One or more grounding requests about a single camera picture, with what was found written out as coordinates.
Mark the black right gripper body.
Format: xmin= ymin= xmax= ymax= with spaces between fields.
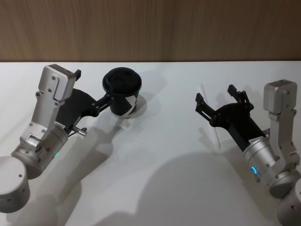
xmin=211 ymin=102 xmax=268 ymax=152

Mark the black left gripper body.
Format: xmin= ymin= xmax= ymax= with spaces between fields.
xmin=55 ymin=89 xmax=95 ymax=129

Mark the black paper cup with lid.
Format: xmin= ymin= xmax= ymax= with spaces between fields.
xmin=102 ymin=66 xmax=143 ymax=118

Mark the thin white straw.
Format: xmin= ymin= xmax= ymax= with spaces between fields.
xmin=199 ymin=84 xmax=222 ymax=150

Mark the thin cable with silver plug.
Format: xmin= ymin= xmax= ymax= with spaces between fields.
xmin=67 ymin=126 xmax=88 ymax=140

